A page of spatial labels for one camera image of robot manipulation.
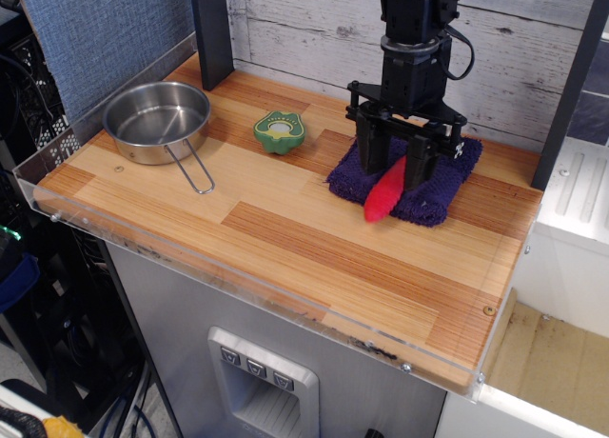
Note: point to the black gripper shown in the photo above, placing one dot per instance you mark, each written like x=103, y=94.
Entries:
x=408, y=104

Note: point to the red handled metal fork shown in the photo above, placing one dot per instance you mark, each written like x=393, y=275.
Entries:
x=386, y=194

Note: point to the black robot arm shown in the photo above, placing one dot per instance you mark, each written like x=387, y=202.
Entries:
x=414, y=21

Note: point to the small blue cloth mat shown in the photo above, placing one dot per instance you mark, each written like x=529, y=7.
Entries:
x=427, y=205

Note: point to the green toy avocado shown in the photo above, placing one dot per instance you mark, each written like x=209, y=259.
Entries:
x=280, y=132

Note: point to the stainless steel pan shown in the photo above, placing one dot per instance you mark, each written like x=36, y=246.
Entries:
x=160, y=123

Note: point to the white side counter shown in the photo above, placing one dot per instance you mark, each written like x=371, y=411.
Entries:
x=547, y=373

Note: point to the silver toy fridge cabinet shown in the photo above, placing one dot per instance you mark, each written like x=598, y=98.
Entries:
x=230, y=368

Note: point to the blue fabric panel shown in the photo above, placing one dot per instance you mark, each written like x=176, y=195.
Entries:
x=93, y=47

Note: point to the black crate rack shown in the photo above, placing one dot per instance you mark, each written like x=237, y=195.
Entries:
x=32, y=112

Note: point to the clear acrylic table guard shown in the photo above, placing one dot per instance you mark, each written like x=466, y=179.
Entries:
x=274, y=234

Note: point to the yellow black tool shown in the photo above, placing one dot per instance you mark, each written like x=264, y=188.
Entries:
x=21, y=424

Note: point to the black left post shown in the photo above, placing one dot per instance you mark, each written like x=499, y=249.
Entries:
x=213, y=41

